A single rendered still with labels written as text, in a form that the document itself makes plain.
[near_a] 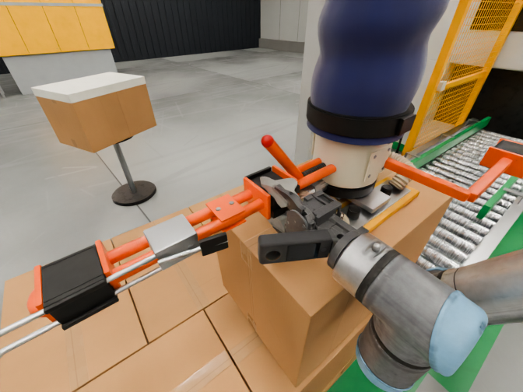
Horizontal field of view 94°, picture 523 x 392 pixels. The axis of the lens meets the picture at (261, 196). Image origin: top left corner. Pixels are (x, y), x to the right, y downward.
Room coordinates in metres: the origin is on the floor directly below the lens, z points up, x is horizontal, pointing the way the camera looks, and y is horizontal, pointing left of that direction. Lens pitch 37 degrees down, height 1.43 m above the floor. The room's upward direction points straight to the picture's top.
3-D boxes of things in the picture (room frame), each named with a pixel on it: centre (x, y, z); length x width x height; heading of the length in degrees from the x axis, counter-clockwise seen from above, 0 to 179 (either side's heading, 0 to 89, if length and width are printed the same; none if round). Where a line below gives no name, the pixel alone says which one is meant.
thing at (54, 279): (0.21, 0.26, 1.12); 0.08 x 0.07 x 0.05; 127
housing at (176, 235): (0.29, 0.15, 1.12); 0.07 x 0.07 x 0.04; 37
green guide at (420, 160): (1.84, -1.48, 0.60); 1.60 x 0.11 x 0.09; 127
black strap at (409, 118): (0.56, -0.22, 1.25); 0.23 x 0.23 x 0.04
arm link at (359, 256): (0.24, -0.15, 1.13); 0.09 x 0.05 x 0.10; 127
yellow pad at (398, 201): (0.49, -0.28, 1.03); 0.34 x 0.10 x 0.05; 127
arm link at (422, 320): (0.17, -0.20, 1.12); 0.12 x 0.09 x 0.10; 37
